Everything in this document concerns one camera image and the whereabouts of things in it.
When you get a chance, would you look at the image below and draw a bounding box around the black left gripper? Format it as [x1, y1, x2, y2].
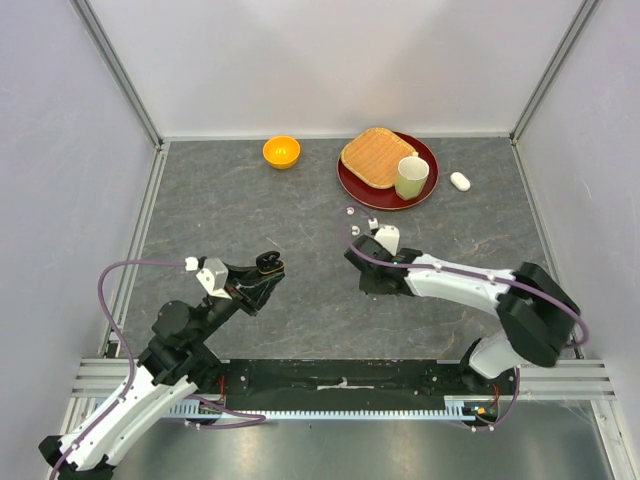
[190, 261, 285, 345]

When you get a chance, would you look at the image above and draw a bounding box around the black earbud charging case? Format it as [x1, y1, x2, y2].
[255, 250, 285, 275]

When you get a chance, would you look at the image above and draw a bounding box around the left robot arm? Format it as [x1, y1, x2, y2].
[39, 251, 285, 479]

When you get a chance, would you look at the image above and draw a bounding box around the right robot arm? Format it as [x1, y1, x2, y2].
[344, 235, 581, 394]

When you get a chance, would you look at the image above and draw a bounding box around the white earbud charging case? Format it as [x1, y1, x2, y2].
[449, 171, 471, 192]

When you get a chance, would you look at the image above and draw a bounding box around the dark red round tray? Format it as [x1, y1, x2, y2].
[337, 131, 440, 211]

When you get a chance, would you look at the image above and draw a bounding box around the pale green cup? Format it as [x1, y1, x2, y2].
[394, 156, 430, 200]

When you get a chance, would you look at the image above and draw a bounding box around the woven bamboo tray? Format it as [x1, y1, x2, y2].
[340, 127, 418, 189]

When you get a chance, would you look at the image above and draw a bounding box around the orange plastic bowl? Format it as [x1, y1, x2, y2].
[262, 136, 301, 170]

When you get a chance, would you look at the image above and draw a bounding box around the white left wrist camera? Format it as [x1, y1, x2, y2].
[196, 258, 231, 299]

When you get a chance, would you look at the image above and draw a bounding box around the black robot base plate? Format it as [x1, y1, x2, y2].
[198, 359, 516, 414]

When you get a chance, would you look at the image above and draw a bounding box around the light blue cable duct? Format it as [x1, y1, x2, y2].
[164, 398, 475, 421]

